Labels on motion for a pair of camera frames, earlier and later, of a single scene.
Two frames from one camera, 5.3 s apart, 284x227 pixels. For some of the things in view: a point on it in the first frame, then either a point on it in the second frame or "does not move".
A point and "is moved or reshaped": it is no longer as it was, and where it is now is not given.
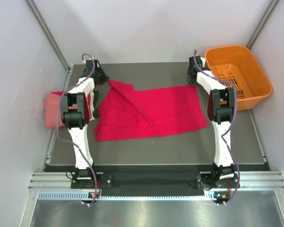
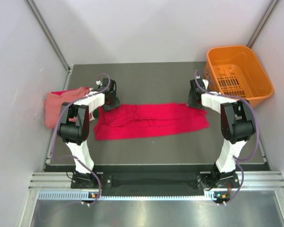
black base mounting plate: [177, 181] does not move
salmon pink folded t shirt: [50, 106] does not move
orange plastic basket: [237, 64] does not move
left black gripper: [105, 78] → [115, 104]
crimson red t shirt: [121, 111] is moved or reshaped
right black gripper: [189, 79] → [190, 102]
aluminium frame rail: [62, 180] does not move
